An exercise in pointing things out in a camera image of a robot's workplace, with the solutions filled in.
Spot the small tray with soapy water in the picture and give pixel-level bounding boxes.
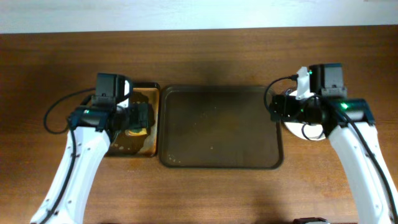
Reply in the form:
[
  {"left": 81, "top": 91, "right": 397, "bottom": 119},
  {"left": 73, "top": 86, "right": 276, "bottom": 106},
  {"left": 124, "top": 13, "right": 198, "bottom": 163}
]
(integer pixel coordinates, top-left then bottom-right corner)
[{"left": 105, "top": 82, "right": 160, "bottom": 157}]

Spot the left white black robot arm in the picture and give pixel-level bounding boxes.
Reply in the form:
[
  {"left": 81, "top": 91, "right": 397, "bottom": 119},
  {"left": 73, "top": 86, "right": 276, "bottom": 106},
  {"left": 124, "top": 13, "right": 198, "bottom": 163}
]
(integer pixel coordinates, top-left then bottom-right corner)
[{"left": 30, "top": 73, "right": 150, "bottom": 223}]

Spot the large brown serving tray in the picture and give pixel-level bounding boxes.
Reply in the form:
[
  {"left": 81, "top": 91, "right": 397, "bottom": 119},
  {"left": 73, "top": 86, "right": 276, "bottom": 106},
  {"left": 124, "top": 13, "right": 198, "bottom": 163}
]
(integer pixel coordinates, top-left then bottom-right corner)
[{"left": 157, "top": 85, "right": 284, "bottom": 170}]

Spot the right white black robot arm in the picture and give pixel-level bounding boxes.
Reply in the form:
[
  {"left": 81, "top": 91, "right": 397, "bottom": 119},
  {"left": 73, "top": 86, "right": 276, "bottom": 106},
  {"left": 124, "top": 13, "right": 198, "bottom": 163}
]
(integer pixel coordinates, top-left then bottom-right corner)
[{"left": 264, "top": 63, "right": 397, "bottom": 223}]

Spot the yellow green sponge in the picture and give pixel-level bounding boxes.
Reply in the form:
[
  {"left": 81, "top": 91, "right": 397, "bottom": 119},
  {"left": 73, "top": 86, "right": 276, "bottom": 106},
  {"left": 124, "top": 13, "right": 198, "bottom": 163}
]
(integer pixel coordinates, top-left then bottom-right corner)
[{"left": 125, "top": 128, "right": 147, "bottom": 137}]

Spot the white plate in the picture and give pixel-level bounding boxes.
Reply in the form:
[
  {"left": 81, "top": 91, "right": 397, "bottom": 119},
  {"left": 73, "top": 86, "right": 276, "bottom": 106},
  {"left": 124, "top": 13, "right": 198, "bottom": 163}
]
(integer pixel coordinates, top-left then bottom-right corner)
[{"left": 282, "top": 89, "right": 327, "bottom": 141}]

